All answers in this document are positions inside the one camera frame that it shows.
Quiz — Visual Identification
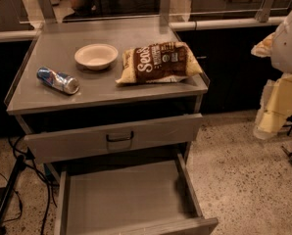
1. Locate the black tripod leg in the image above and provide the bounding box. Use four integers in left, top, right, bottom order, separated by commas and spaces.
0, 155, 24, 224

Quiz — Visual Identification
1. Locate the grey open middle drawer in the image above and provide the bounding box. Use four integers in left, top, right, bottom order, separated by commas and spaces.
54, 153, 218, 235

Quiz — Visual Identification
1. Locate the black floor cable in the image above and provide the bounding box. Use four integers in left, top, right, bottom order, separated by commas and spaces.
0, 135, 60, 235

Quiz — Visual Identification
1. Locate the grey metal drawer cabinet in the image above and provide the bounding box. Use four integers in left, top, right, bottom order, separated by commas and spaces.
3, 16, 211, 168

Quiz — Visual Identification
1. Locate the brown yellow snack bag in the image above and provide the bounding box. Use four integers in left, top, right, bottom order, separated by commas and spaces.
117, 42, 203, 84

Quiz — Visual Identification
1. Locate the grey top drawer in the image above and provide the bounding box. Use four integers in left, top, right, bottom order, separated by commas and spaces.
24, 114, 202, 164

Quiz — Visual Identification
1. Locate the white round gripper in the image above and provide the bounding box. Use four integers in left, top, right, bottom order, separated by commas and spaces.
251, 11, 292, 140

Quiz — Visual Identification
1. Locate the white paper bowl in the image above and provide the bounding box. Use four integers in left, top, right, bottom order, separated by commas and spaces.
74, 44, 119, 71

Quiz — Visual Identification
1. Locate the white horizontal rail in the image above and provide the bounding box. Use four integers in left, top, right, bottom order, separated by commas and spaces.
170, 17, 284, 31

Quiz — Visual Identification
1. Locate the seated person in background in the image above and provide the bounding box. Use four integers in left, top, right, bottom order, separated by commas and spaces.
63, 0, 160, 22

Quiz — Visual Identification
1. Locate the blue silver redbull can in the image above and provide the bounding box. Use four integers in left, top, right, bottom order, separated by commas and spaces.
36, 67, 79, 95

